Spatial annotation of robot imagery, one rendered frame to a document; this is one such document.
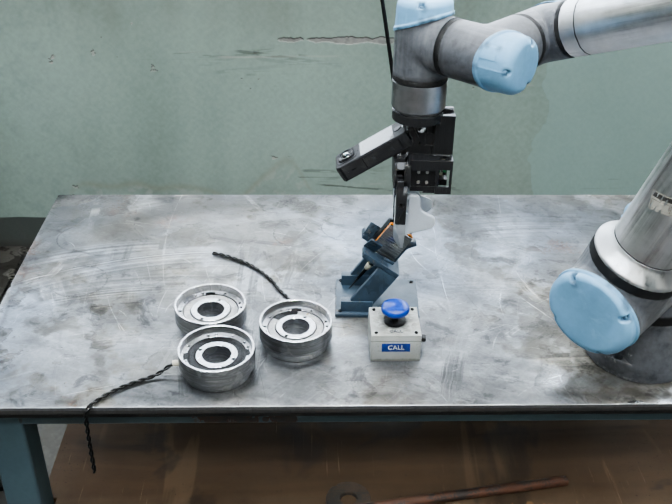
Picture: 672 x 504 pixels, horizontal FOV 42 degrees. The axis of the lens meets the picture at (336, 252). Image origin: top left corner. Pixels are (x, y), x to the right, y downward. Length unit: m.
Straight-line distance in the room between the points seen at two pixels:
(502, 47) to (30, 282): 0.83
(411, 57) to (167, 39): 1.69
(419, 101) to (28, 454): 0.73
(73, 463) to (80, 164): 1.65
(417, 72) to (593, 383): 0.49
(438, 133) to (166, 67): 1.69
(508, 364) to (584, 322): 0.20
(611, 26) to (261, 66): 1.77
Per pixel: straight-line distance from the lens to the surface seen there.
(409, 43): 1.16
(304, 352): 1.23
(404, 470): 1.45
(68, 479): 1.48
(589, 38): 1.16
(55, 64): 2.89
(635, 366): 1.27
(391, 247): 1.31
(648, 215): 1.03
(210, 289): 1.34
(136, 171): 2.97
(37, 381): 1.27
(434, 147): 1.23
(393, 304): 1.23
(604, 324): 1.09
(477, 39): 1.11
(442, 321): 1.33
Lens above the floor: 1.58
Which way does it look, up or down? 31 degrees down
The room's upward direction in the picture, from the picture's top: 1 degrees clockwise
